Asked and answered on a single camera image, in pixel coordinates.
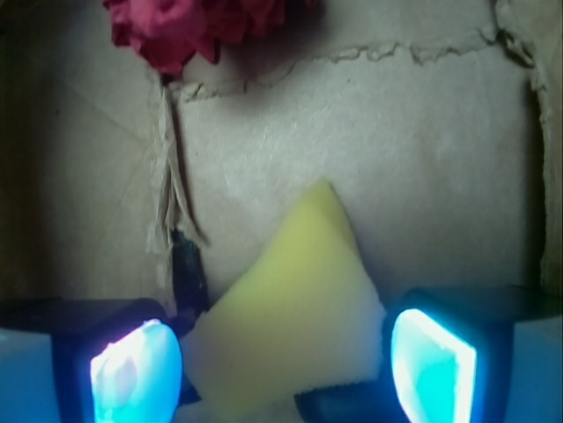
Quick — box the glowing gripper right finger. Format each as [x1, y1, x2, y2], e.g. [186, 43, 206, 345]
[388, 286, 563, 422]

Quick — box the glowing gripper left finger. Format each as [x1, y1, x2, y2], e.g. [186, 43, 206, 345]
[1, 298, 183, 422]

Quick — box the dark green oblong sponge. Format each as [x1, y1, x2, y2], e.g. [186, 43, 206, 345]
[294, 381, 405, 422]

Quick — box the yellow sponge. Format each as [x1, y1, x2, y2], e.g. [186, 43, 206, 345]
[182, 179, 386, 421]

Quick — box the black tape inside left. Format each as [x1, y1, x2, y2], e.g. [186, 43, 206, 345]
[171, 230, 210, 315]

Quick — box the brown paper bag bin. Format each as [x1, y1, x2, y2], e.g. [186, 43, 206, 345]
[1, 1, 563, 314]

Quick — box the crumpled red paper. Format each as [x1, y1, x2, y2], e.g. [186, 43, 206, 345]
[102, 0, 318, 78]

